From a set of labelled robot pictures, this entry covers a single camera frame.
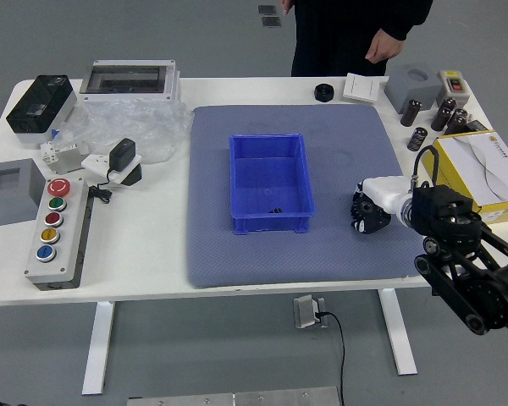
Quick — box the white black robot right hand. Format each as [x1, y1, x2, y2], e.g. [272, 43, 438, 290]
[349, 175, 412, 235]

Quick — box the person's left hand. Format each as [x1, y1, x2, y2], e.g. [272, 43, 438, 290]
[364, 28, 403, 63]

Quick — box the big black gear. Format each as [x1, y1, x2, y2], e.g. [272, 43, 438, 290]
[350, 189, 384, 232]

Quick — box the blue plastic box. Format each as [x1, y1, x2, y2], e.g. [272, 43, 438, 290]
[228, 132, 315, 236]

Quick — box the yellow white cardboard box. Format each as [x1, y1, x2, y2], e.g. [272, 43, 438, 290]
[421, 129, 508, 224]

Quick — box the clear-lid grey distribution box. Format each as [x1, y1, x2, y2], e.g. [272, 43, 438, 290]
[79, 59, 182, 102]

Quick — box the person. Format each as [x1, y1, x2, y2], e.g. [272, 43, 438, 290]
[290, 0, 435, 78]

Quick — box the grey block with round recess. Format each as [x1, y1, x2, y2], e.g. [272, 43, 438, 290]
[383, 62, 444, 114]

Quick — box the black round knob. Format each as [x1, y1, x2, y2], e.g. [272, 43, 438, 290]
[313, 83, 336, 102]

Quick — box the white table leg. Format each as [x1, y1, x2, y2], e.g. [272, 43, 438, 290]
[81, 300, 116, 397]
[378, 288, 419, 376]

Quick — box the silver floor socket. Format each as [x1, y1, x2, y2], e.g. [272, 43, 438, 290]
[293, 294, 329, 330]

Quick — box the grey-blue mat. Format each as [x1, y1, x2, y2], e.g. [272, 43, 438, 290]
[185, 104, 430, 290]

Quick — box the clear plastic bag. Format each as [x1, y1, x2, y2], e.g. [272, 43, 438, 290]
[52, 96, 194, 166]

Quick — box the black power adapter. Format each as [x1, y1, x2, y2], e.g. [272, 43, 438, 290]
[108, 137, 137, 173]

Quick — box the white socket plate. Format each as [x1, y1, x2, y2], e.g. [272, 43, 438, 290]
[80, 152, 144, 187]

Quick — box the grey metal plate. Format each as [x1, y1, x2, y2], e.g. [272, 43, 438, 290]
[126, 386, 340, 406]

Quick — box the white circuit breaker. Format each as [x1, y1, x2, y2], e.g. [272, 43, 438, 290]
[40, 140, 92, 175]

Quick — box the five-button grey control station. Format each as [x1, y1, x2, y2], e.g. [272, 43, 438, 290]
[24, 177, 95, 292]

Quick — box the grey cube with square recess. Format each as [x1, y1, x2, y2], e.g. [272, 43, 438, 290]
[0, 158, 47, 227]

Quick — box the white wall switch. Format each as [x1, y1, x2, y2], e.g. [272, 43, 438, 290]
[342, 72, 381, 104]

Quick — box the grey two-button switch box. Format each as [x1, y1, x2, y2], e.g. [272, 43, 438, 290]
[435, 69, 472, 108]

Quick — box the black floor cable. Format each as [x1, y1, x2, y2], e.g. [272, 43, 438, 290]
[315, 311, 347, 406]

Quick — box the black adapter cord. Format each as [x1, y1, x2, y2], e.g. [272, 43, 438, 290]
[87, 168, 116, 205]

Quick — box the black-lid grey enclosure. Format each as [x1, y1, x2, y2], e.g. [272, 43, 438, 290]
[5, 74, 78, 145]

